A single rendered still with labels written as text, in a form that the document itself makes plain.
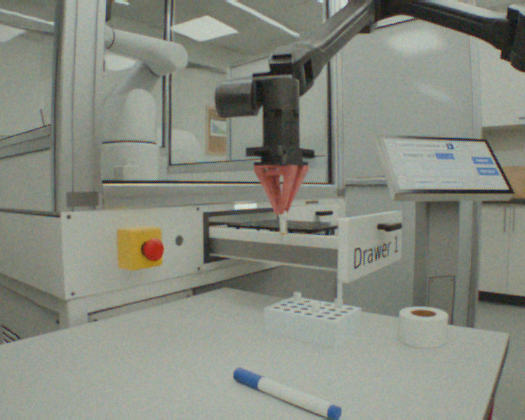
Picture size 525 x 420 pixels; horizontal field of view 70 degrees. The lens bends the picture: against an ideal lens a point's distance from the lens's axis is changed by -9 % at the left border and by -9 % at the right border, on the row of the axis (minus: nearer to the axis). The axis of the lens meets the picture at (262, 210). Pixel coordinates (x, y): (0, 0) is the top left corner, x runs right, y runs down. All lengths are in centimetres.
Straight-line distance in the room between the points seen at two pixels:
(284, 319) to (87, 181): 39
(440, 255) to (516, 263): 204
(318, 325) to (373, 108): 223
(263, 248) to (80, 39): 51
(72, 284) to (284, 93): 46
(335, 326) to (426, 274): 121
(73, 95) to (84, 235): 23
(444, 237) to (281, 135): 125
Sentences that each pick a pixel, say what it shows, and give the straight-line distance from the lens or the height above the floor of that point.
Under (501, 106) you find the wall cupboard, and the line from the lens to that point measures 414.
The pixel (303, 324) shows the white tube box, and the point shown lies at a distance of 61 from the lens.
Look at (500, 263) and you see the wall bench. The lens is 380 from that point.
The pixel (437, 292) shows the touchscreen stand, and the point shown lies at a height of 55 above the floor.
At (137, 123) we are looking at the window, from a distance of 82.
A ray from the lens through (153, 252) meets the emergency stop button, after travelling 72.
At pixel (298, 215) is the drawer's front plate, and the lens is 117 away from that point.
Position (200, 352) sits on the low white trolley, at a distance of 58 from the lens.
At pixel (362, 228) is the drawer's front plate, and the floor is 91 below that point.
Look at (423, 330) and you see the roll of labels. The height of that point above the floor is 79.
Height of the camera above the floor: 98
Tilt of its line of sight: 3 degrees down
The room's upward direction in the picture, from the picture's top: straight up
